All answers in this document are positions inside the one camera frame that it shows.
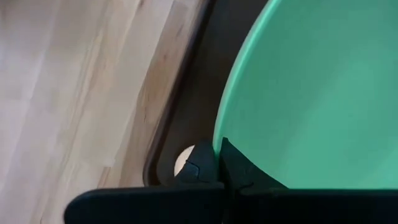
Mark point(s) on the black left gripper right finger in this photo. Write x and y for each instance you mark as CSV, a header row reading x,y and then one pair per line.
x,y
311,208

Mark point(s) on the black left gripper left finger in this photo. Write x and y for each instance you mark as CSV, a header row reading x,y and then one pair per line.
x,y
140,205

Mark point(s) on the green plate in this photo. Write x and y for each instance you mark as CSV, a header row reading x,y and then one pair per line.
x,y
311,93

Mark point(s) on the dark brown plastic tray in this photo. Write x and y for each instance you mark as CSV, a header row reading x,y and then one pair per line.
x,y
199,93

